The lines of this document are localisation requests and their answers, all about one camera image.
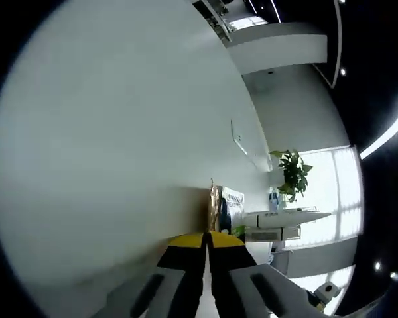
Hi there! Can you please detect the long ceiling light strip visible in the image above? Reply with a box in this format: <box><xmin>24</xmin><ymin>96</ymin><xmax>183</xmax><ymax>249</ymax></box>
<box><xmin>360</xmin><ymin>95</ymin><xmax>398</xmax><ymax>160</ymax></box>

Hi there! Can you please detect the green black skincare sachet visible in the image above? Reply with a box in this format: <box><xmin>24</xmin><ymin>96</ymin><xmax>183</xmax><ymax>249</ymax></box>
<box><xmin>220</xmin><ymin>185</ymin><xmax>246</xmax><ymax>237</ymax></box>

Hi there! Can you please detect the potted green plant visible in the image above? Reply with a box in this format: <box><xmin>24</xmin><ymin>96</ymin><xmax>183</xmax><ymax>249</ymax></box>
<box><xmin>268</xmin><ymin>148</ymin><xmax>314</xmax><ymax>203</ymax></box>

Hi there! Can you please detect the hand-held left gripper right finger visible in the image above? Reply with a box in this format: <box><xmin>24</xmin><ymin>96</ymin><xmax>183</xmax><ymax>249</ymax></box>
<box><xmin>207</xmin><ymin>231</ymin><xmax>319</xmax><ymax>318</ymax></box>

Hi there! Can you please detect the blue tissue pack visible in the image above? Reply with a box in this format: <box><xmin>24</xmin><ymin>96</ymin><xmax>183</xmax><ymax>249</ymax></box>
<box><xmin>268</xmin><ymin>187</ymin><xmax>283</xmax><ymax>213</ymax></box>

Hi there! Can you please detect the white window blind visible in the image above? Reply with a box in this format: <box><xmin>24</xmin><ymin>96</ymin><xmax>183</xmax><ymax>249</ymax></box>
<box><xmin>275</xmin><ymin>147</ymin><xmax>364</xmax><ymax>252</ymax></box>

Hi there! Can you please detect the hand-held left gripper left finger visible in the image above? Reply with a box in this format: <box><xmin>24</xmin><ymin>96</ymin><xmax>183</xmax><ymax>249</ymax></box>
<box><xmin>96</xmin><ymin>231</ymin><xmax>206</xmax><ymax>318</ymax></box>

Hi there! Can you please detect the gold skincare sachet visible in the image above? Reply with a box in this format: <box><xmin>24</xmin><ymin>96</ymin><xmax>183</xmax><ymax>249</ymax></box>
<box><xmin>207</xmin><ymin>177</ymin><xmax>222</xmax><ymax>233</ymax></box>

